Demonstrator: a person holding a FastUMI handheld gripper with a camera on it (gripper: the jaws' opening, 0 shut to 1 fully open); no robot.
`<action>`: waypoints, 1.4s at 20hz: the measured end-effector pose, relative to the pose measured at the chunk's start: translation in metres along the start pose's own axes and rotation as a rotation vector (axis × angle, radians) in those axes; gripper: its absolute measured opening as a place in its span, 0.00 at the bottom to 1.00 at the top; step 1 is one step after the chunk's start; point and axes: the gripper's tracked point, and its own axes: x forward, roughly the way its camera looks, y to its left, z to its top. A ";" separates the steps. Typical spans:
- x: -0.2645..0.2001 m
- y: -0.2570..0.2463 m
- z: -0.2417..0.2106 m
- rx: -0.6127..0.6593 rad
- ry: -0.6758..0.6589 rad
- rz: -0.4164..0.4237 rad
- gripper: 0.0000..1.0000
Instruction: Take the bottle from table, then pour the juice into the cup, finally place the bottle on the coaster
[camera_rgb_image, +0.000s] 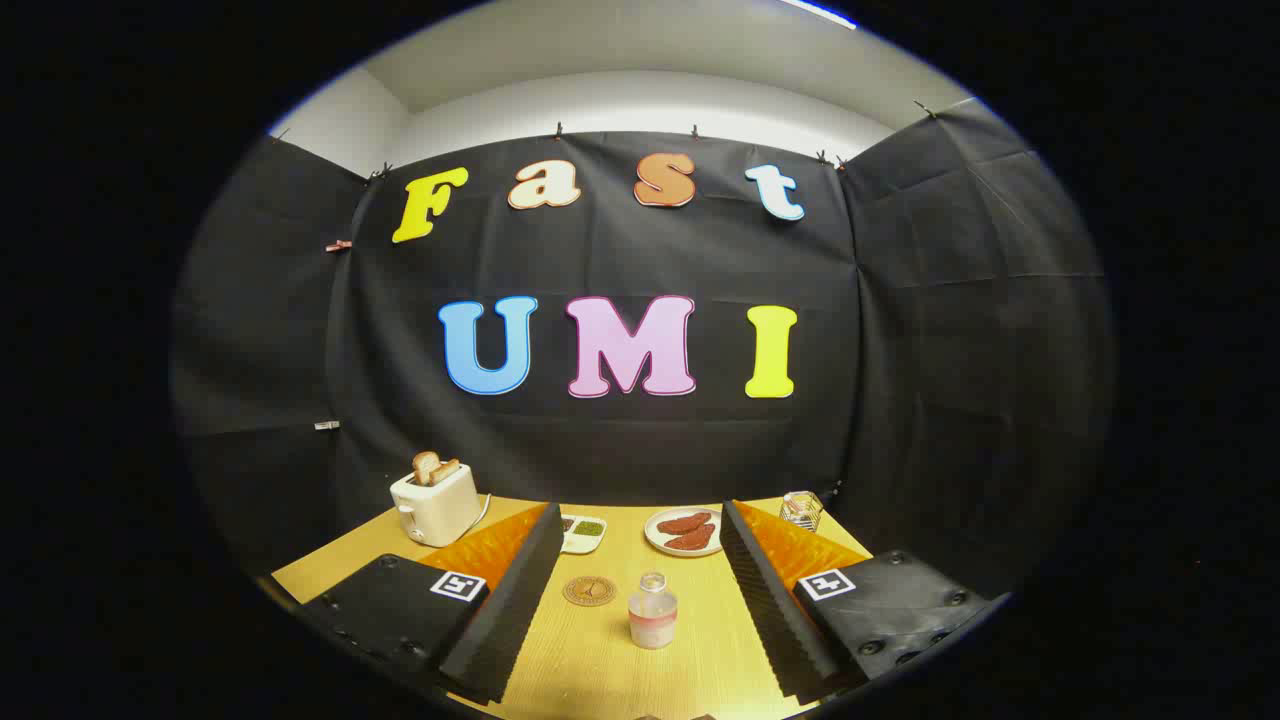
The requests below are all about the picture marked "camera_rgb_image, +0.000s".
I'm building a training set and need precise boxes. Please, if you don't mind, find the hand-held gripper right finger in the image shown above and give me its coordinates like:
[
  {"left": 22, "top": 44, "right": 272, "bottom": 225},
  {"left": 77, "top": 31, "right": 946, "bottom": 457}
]
[{"left": 720, "top": 500, "right": 1011, "bottom": 701}]

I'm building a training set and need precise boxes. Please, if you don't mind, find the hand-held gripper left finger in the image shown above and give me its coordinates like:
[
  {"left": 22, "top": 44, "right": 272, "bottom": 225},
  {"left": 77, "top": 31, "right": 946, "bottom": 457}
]
[{"left": 300, "top": 502, "right": 566, "bottom": 706}]

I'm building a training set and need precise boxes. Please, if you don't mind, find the round brown coaster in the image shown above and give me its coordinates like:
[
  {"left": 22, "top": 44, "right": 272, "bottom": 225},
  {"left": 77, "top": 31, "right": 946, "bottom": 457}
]
[{"left": 562, "top": 575, "right": 618, "bottom": 608}]

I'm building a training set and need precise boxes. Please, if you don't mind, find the clear juice bottle pink label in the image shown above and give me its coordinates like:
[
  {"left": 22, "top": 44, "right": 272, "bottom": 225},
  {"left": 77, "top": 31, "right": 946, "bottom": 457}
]
[{"left": 628, "top": 572, "right": 679, "bottom": 651}]

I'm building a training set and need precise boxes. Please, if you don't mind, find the wooden table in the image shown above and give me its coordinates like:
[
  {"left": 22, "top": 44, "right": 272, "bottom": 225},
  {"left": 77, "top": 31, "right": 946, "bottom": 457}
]
[{"left": 272, "top": 495, "right": 871, "bottom": 720}]

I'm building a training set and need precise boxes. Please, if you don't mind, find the white divided seasoning tray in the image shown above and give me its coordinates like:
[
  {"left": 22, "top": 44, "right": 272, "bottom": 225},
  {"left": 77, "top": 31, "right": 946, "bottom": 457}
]
[{"left": 560, "top": 514, "right": 608, "bottom": 555}]

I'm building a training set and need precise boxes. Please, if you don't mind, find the cream toaster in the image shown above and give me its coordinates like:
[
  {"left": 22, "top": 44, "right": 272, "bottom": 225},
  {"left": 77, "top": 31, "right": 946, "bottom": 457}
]
[{"left": 390, "top": 462, "right": 483, "bottom": 548}]

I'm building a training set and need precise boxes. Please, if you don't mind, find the white round plate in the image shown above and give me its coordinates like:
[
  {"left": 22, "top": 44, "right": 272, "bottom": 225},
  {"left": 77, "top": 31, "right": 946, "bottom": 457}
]
[{"left": 644, "top": 508, "right": 725, "bottom": 558}]

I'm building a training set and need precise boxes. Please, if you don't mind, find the black backdrop cloth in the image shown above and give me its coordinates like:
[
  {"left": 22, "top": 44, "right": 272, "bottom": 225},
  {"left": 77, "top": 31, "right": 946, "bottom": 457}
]
[{"left": 170, "top": 97, "right": 1116, "bottom": 601}]

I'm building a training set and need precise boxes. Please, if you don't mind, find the metal wire holder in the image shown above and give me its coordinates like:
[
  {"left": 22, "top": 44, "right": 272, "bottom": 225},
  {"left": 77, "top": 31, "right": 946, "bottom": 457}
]
[{"left": 780, "top": 490, "right": 825, "bottom": 531}]

